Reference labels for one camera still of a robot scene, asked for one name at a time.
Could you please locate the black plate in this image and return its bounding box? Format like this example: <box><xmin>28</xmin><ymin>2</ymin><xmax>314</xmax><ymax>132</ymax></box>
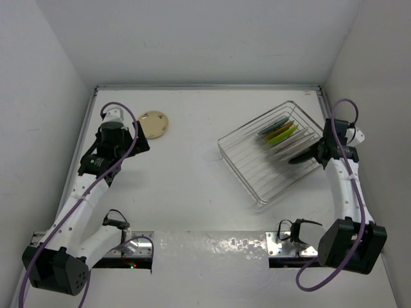
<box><xmin>288</xmin><ymin>151</ymin><xmax>316</xmax><ymax>165</ymax></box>

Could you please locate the beige plate with characters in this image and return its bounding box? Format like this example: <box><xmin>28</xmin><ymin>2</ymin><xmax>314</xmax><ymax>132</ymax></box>
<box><xmin>137</xmin><ymin>110</ymin><xmax>169</xmax><ymax>139</ymax></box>

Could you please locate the grey-blue plate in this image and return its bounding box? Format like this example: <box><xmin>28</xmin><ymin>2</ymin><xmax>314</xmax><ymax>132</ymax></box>
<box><xmin>258</xmin><ymin>117</ymin><xmax>289</xmax><ymax>137</ymax></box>

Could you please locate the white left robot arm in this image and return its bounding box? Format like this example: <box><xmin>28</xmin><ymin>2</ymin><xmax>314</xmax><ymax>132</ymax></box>
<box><xmin>22</xmin><ymin>121</ymin><xmax>150</xmax><ymax>296</ymax></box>

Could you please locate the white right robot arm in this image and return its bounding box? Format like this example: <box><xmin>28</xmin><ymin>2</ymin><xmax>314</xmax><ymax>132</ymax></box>
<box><xmin>277</xmin><ymin>119</ymin><xmax>387</xmax><ymax>275</ymax></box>

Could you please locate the white plate with red rim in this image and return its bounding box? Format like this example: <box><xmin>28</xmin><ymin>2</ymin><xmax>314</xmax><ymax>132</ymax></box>
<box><xmin>275</xmin><ymin>134</ymin><xmax>311</xmax><ymax>156</ymax></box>

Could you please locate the lime green plate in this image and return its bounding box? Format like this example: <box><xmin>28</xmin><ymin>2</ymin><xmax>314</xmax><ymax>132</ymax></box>
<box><xmin>267</xmin><ymin>125</ymin><xmax>298</xmax><ymax>147</ymax></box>

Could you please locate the mustard yellow plate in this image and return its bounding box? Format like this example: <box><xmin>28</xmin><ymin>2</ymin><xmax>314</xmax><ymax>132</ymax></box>
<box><xmin>263</xmin><ymin>121</ymin><xmax>293</xmax><ymax>142</ymax></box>

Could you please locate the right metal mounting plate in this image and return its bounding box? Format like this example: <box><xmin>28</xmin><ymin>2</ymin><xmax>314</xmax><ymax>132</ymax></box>
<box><xmin>266</xmin><ymin>231</ymin><xmax>318</xmax><ymax>258</ymax></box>

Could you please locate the metal mounting plate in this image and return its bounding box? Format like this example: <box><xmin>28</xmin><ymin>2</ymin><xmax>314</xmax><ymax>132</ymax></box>
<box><xmin>266</xmin><ymin>231</ymin><xmax>318</xmax><ymax>258</ymax></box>
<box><xmin>109</xmin><ymin>231</ymin><xmax>154</xmax><ymax>257</ymax></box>

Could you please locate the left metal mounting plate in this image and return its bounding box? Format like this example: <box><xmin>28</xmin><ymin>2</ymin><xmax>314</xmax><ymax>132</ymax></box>
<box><xmin>109</xmin><ymin>231</ymin><xmax>154</xmax><ymax>257</ymax></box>

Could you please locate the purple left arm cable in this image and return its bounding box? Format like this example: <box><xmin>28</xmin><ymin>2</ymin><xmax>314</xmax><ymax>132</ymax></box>
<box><xmin>17</xmin><ymin>101</ymin><xmax>154</xmax><ymax>308</ymax></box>

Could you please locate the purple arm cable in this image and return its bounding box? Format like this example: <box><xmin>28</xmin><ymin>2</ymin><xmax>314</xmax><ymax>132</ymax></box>
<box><xmin>295</xmin><ymin>98</ymin><xmax>367</xmax><ymax>292</ymax></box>
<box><xmin>17</xmin><ymin>101</ymin><xmax>154</xmax><ymax>308</ymax></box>

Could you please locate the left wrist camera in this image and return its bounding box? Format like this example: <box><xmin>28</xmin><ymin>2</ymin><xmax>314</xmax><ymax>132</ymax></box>
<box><xmin>102</xmin><ymin>107</ymin><xmax>125</xmax><ymax>124</ymax></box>

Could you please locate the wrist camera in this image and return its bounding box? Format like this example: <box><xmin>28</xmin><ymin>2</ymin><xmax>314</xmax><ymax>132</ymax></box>
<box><xmin>345</xmin><ymin>128</ymin><xmax>365</xmax><ymax>147</ymax></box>
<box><xmin>102</xmin><ymin>107</ymin><xmax>125</xmax><ymax>124</ymax></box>

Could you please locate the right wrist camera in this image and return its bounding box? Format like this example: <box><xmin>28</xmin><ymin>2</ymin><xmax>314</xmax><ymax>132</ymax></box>
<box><xmin>345</xmin><ymin>128</ymin><xmax>365</xmax><ymax>147</ymax></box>

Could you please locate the left aluminium frame rail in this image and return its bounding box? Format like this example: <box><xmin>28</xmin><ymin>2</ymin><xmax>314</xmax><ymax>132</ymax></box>
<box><xmin>8</xmin><ymin>85</ymin><xmax>100</xmax><ymax>307</ymax></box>

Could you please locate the aluminium frame rail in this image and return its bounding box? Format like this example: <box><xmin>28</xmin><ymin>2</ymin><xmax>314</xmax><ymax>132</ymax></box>
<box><xmin>8</xmin><ymin>85</ymin><xmax>100</xmax><ymax>307</ymax></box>
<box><xmin>96</xmin><ymin>84</ymin><xmax>320</xmax><ymax>90</ymax></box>
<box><xmin>316</xmin><ymin>85</ymin><xmax>383</xmax><ymax>232</ymax></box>

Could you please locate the right aluminium frame rail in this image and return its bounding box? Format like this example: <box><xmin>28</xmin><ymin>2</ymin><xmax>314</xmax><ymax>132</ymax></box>
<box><xmin>316</xmin><ymin>85</ymin><xmax>383</xmax><ymax>232</ymax></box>

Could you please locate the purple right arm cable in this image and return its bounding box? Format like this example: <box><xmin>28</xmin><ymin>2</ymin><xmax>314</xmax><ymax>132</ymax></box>
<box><xmin>295</xmin><ymin>98</ymin><xmax>367</xmax><ymax>292</ymax></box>

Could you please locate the wire dish rack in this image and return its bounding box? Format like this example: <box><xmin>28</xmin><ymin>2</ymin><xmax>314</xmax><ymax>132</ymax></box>
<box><xmin>218</xmin><ymin>101</ymin><xmax>322</xmax><ymax>208</ymax></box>

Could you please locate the back aluminium frame rail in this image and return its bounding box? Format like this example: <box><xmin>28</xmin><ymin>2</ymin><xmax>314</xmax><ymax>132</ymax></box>
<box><xmin>96</xmin><ymin>84</ymin><xmax>320</xmax><ymax>90</ymax></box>

